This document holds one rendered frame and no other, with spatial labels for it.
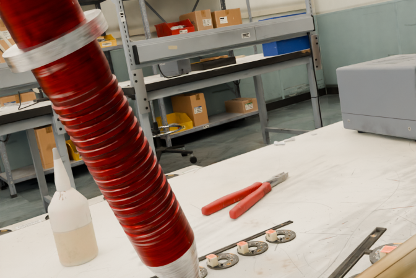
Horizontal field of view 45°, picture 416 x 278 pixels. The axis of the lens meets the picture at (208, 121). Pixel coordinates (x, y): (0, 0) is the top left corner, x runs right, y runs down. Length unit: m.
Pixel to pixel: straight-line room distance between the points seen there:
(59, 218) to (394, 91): 0.42
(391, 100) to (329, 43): 5.69
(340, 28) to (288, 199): 5.73
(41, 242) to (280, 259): 0.25
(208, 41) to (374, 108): 2.22
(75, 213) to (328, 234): 0.21
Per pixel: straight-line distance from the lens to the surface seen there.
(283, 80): 6.02
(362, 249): 0.24
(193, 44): 2.80
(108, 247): 0.47
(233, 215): 0.47
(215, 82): 2.95
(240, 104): 5.10
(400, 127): 0.66
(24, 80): 2.45
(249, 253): 0.40
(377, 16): 5.85
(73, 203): 0.44
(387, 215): 0.44
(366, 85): 0.69
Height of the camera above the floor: 0.91
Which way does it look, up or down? 9 degrees down
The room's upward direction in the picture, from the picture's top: 10 degrees counter-clockwise
